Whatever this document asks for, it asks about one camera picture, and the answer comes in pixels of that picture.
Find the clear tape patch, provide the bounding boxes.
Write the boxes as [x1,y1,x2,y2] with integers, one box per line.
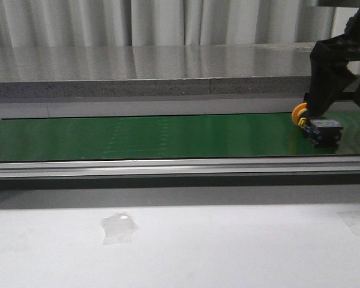
[337,211,360,236]
[100,212,138,245]

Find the green conveyor belt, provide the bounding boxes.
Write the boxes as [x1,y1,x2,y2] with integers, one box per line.
[0,112,360,162]

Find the clear tape patch left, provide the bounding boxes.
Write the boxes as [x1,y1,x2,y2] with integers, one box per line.
[100,212,138,245]

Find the aluminium conveyor front rail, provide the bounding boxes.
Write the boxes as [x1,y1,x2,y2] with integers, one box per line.
[0,155,360,179]

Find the white conveyor back guard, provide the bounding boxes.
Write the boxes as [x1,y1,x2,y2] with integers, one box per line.
[0,93,304,119]

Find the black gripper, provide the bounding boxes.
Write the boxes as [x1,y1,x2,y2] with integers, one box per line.
[306,6,360,116]

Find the yellow push button switch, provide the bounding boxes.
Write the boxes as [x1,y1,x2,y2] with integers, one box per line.
[291,103,343,147]

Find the white curtain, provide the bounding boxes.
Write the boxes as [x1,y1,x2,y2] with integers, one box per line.
[0,1,355,47]

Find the clear tape patch right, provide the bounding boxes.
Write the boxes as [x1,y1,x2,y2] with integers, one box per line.
[337,211,360,236]

